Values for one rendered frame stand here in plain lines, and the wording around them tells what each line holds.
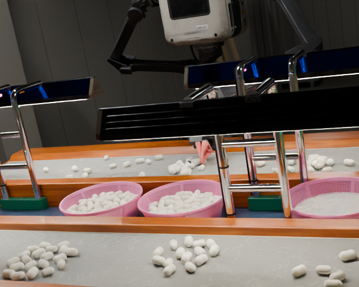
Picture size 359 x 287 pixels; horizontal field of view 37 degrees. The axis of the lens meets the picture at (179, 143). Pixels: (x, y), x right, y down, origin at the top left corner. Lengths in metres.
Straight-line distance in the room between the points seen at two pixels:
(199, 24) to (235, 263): 1.38
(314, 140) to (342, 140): 0.10
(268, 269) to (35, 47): 3.02
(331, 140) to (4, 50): 2.19
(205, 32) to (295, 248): 1.33
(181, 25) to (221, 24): 0.20
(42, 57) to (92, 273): 2.81
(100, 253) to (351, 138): 0.99
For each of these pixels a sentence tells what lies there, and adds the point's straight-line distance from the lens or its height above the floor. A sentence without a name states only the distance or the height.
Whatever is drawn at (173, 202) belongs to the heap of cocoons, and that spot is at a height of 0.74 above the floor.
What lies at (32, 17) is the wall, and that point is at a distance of 3.99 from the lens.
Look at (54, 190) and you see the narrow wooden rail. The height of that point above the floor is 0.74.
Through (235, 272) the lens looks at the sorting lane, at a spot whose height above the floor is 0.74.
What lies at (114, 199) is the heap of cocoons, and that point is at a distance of 1.77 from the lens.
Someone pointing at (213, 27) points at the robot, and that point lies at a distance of 2.37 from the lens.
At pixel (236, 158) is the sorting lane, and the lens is 1.97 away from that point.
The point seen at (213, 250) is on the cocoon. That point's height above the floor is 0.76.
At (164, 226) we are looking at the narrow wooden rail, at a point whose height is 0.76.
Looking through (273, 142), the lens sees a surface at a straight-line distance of 1.32.
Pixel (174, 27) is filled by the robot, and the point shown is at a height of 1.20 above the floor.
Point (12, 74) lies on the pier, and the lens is 3.52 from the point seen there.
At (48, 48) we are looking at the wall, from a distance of 4.05.
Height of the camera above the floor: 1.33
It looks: 15 degrees down
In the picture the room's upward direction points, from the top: 10 degrees counter-clockwise
